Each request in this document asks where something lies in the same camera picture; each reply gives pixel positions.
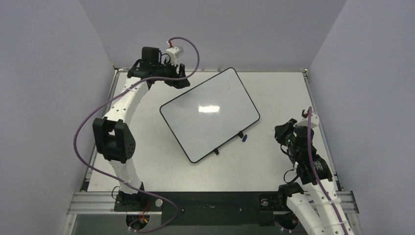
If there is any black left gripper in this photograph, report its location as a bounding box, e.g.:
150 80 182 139
154 58 190 89

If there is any black framed whiteboard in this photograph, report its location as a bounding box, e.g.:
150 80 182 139
159 68 260 163

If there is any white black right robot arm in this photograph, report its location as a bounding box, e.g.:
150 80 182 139
275 117 354 235

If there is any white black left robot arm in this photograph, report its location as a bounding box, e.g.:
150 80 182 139
92 46 190 211

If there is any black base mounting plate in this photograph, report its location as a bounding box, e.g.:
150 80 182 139
114 191 299 229

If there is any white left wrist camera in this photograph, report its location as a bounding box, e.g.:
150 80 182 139
165 41 184 66

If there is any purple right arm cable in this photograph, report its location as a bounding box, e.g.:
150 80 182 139
276 106 349 235

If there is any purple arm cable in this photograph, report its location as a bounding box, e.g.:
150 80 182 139
73 36 200 234
276 106 349 235

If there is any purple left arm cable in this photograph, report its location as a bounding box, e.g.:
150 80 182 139
73 36 200 234

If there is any aluminium front frame rail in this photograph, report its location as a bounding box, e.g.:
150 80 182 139
68 191 161 215

